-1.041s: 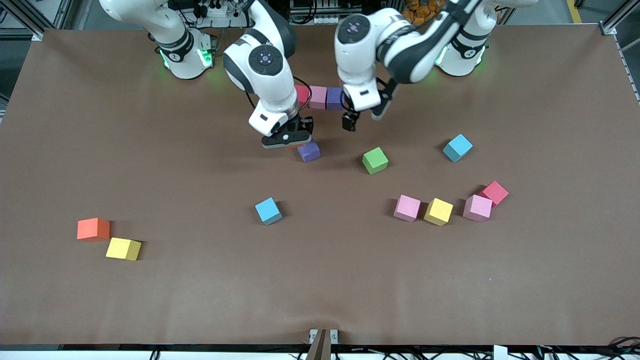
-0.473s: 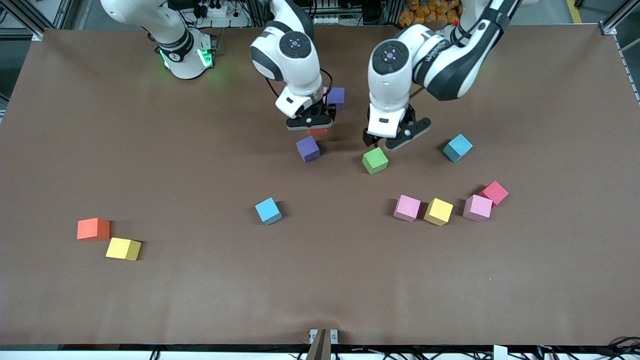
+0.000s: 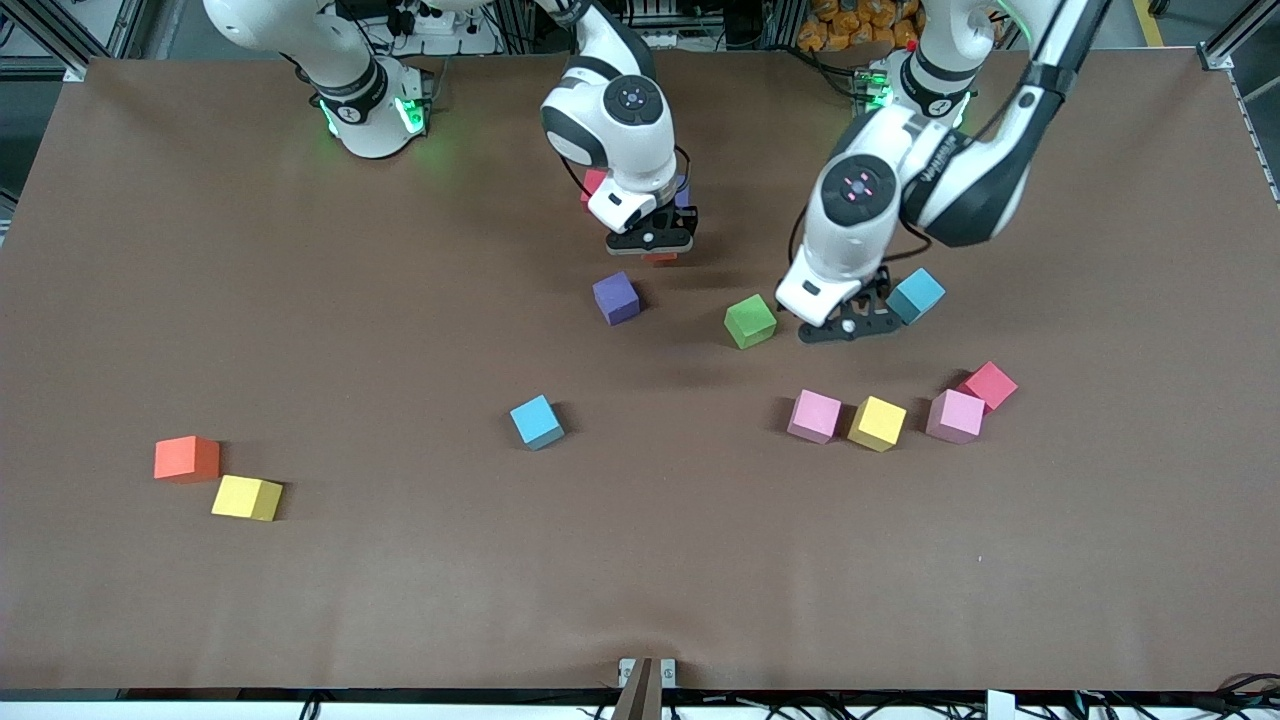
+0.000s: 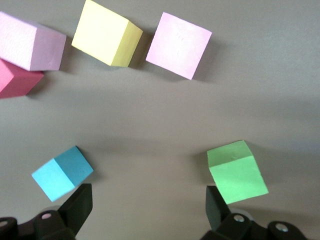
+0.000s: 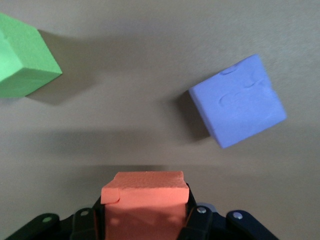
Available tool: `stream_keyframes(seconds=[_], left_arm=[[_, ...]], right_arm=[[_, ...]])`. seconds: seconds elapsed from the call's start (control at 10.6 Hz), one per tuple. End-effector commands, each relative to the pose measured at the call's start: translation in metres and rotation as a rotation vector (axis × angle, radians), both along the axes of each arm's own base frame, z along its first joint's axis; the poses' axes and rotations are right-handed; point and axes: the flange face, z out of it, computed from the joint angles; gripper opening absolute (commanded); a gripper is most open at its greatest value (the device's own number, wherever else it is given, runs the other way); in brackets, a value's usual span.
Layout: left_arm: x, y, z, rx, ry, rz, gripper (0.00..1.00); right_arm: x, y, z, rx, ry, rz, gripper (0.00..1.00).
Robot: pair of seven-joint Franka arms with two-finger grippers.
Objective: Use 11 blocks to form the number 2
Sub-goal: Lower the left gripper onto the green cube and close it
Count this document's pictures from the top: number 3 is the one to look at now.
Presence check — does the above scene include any metal edge bracket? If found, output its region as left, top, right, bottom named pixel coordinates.
left=612, top=657, right=678, bottom=720

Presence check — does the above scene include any blue foam block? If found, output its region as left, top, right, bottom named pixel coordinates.
left=890, top=267, right=946, bottom=326
left=509, top=395, right=566, bottom=451

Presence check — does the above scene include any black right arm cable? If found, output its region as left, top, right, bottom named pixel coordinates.
left=558, top=143, right=695, bottom=203

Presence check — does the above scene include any green foam block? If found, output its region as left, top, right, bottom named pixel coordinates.
left=724, top=293, right=778, bottom=350

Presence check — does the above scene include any aluminium frame rail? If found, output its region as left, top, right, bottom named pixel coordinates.
left=0, top=0, right=151, bottom=83

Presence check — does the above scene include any white power strip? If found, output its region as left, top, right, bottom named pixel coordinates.
left=392, top=0, right=473, bottom=37

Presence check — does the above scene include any large table cover sheet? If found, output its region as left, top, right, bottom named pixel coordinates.
left=0, top=50, right=1280, bottom=693

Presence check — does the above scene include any pink foam block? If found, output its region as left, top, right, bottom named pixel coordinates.
left=925, top=388, right=986, bottom=445
left=786, top=389, right=843, bottom=445

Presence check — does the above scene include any bag of orange items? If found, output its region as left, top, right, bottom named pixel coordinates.
left=797, top=0, right=921, bottom=53

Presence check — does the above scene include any yellow foam block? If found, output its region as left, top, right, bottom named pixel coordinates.
left=211, top=475, right=284, bottom=523
left=848, top=396, right=908, bottom=453

